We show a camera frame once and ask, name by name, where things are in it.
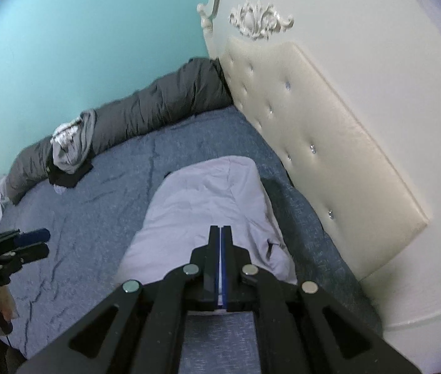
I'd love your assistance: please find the pile of unfolded clothes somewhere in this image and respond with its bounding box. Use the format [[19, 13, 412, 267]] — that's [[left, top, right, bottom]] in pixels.
[[51, 110, 97, 174]]

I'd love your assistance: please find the lavender grey zip jacket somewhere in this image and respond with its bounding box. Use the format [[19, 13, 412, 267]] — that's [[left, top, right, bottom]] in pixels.
[[115, 156, 298, 286]]

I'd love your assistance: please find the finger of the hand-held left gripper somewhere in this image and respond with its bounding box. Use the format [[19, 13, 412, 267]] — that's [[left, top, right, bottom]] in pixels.
[[0, 228, 51, 252], [0, 242, 50, 267]]

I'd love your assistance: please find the dark grey rolled duvet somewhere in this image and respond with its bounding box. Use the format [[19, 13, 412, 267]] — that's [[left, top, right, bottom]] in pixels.
[[5, 58, 233, 205]]

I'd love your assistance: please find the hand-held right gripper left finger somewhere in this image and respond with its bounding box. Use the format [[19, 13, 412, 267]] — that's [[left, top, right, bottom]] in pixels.
[[17, 225, 221, 374]]

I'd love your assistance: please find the cream tufted headboard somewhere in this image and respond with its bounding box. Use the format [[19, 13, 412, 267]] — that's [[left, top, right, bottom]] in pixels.
[[197, 0, 441, 355]]

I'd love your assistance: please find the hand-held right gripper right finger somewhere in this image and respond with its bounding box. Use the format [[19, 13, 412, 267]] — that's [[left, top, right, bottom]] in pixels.
[[220, 225, 419, 374]]

